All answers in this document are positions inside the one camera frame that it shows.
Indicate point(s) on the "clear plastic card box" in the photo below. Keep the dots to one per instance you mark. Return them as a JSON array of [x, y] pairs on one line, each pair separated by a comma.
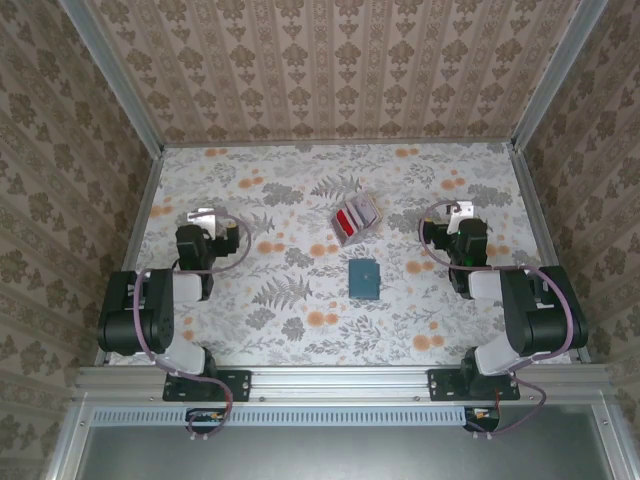
[[367, 231]]

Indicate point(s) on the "blue card holder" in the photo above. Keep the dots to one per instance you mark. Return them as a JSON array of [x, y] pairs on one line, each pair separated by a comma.
[[364, 280]]

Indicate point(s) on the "red credit card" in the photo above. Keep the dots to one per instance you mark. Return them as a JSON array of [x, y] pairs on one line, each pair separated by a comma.
[[345, 222]]

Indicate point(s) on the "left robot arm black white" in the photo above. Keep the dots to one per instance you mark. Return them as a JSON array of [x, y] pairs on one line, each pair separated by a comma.
[[160, 330]]

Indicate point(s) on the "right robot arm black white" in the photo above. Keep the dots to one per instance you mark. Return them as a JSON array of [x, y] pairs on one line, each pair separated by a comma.
[[540, 325]]

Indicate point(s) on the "black controller box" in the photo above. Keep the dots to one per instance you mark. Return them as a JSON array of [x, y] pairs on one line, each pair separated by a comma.
[[482, 416], [205, 417]]

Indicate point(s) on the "grey metal panel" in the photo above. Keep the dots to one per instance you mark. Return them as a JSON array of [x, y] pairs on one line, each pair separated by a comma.
[[350, 455]]

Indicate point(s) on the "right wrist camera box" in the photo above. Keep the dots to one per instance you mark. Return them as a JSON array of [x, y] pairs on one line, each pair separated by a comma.
[[461, 210]]

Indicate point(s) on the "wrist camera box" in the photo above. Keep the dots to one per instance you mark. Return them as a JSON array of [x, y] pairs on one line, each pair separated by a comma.
[[461, 210], [201, 220]]

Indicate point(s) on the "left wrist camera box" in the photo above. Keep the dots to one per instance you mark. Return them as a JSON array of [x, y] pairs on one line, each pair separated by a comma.
[[201, 220]]

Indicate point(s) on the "aluminium side rail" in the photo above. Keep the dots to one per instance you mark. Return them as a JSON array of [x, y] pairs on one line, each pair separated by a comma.
[[544, 240], [131, 250]]

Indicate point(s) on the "aluminium back rail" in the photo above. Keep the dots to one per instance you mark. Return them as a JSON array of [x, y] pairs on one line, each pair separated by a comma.
[[340, 143]]

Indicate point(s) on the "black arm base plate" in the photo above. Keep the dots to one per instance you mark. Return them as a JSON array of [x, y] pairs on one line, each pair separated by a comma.
[[240, 385], [440, 385]]

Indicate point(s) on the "aluminium mounting rail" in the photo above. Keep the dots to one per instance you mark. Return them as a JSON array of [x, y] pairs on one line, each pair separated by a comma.
[[340, 382]]

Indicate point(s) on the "aluminium frame post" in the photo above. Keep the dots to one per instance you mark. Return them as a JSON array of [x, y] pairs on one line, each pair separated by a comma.
[[556, 75], [115, 80]]

